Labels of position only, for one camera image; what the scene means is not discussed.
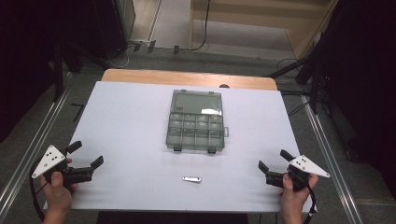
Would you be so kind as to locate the aluminium floor rail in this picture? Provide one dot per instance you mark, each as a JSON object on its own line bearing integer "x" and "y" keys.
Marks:
{"x": 31, "y": 152}
{"x": 334, "y": 161}

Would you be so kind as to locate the person's right hand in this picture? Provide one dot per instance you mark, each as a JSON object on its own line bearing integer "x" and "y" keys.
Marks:
{"x": 292, "y": 199}

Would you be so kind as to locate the clear plastic compartment box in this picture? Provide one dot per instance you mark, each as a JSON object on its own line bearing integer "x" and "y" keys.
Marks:
{"x": 196, "y": 124}

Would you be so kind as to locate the white power strip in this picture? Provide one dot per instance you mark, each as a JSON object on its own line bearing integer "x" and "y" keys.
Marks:
{"x": 141, "y": 42}

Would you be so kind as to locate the small dark round object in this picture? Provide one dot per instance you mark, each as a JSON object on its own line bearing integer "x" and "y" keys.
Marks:
{"x": 224, "y": 86}

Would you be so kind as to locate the person's left hand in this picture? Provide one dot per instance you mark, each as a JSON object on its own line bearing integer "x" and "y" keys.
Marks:
{"x": 57, "y": 196}

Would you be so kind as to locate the black stand leg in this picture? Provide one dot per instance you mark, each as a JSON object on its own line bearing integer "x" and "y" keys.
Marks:
{"x": 288, "y": 67}

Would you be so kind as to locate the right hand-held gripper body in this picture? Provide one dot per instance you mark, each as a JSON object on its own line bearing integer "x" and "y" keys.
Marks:
{"x": 306, "y": 166}

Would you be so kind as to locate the white table mat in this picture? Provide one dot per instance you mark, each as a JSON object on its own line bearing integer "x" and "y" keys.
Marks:
{"x": 130, "y": 155}

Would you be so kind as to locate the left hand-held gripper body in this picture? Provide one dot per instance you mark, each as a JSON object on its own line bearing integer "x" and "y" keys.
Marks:
{"x": 48, "y": 161}

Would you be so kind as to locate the black cabinet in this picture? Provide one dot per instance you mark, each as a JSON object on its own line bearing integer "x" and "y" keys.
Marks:
{"x": 113, "y": 25}

